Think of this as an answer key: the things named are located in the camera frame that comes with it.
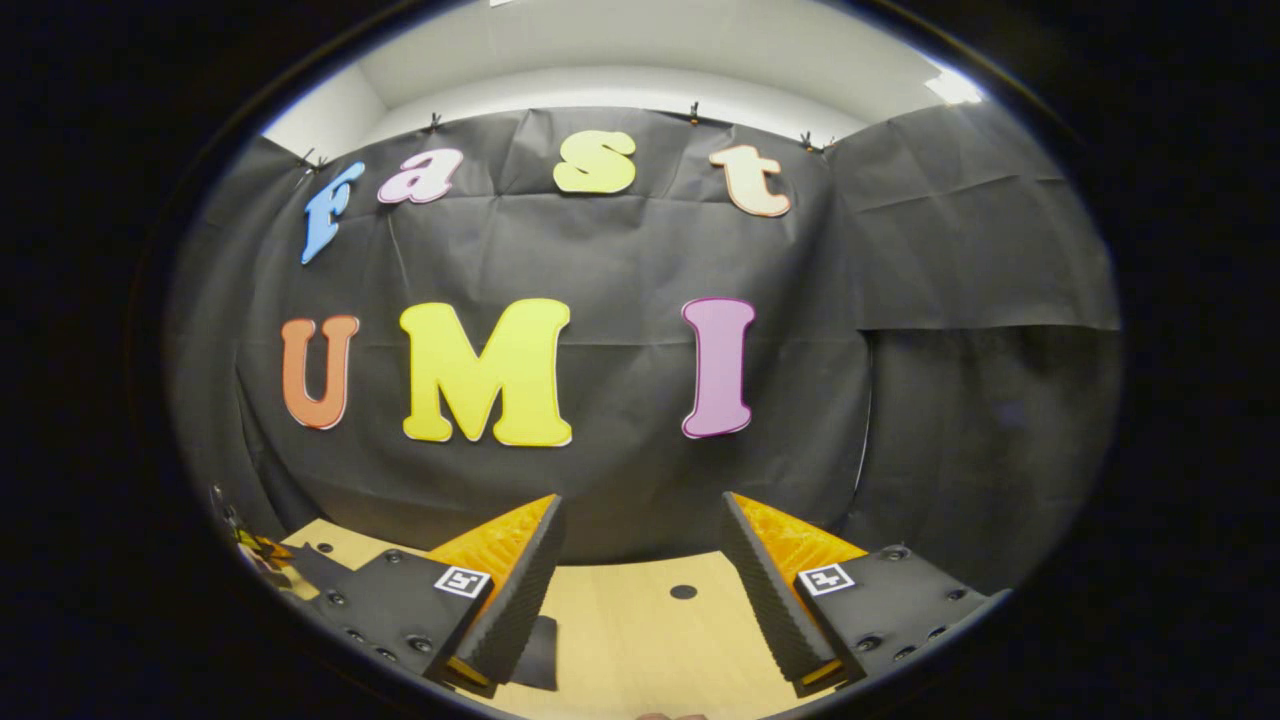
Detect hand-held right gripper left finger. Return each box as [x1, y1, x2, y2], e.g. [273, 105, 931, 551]
[296, 493, 567, 699]

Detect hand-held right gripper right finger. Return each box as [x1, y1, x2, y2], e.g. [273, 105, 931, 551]
[720, 490, 1007, 699]

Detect black jeans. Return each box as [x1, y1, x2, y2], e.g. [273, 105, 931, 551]
[285, 545, 561, 692]

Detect black backdrop cloth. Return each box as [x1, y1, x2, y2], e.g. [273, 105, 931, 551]
[165, 100, 1123, 597]

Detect ceiling light panel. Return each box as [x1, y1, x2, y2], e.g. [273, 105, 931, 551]
[925, 68, 986, 106]

